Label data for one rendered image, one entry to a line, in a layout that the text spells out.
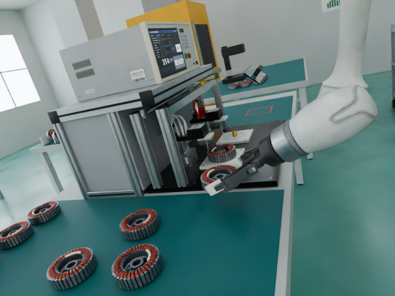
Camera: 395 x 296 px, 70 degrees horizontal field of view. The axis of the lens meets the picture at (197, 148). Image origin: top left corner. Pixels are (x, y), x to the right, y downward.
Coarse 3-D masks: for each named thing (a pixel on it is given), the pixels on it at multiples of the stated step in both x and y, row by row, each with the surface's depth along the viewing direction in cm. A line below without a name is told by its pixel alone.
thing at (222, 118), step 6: (216, 108) 133; (210, 114) 128; (216, 114) 127; (222, 114) 132; (192, 120) 132; (198, 120) 131; (204, 120) 130; (210, 120) 129; (216, 120) 129; (222, 120) 128
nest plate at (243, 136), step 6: (228, 132) 140; (240, 132) 135; (246, 132) 133; (252, 132) 133; (222, 138) 133; (228, 138) 131; (234, 138) 129; (240, 138) 127; (246, 138) 125; (216, 144) 128
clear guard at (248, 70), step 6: (246, 66) 135; (252, 66) 134; (222, 72) 137; (228, 72) 130; (234, 72) 124; (240, 72) 117; (246, 72) 119; (252, 72) 124; (204, 78) 132; (210, 78) 125; (216, 78) 120; (252, 78) 116; (258, 78) 121; (192, 84) 125
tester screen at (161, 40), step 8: (152, 32) 96; (160, 32) 102; (168, 32) 107; (176, 32) 114; (152, 40) 95; (160, 40) 101; (168, 40) 107; (176, 40) 114; (160, 48) 100; (168, 48) 106; (160, 56) 100; (168, 56) 105; (160, 64) 99; (160, 72) 98; (168, 72) 104
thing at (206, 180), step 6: (210, 168) 84; (216, 168) 84; (222, 168) 83; (228, 168) 82; (234, 168) 81; (204, 174) 81; (210, 174) 82; (216, 174) 82; (222, 174) 81; (228, 174) 82; (204, 180) 79; (210, 180) 77; (204, 186) 79; (222, 192) 76
